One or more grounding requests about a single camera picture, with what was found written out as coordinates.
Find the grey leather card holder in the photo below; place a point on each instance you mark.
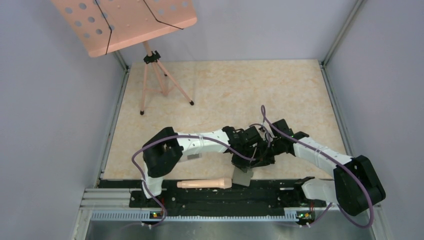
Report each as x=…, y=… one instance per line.
x=243, y=176

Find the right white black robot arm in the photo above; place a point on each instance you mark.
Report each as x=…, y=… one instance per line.
x=354, y=185

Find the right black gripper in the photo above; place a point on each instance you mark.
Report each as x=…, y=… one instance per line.
x=268, y=160

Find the aluminium front rail frame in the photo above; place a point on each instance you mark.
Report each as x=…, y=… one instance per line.
x=104, y=214

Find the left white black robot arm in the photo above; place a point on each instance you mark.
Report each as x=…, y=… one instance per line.
x=167, y=147

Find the pink toy microphone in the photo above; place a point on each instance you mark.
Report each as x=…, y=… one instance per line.
x=220, y=183

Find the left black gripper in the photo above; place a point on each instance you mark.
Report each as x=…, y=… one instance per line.
x=243, y=164

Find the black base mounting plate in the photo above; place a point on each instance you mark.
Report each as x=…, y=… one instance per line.
x=262, y=198

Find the pink perforated music stand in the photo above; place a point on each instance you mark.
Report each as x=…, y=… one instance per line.
x=107, y=26

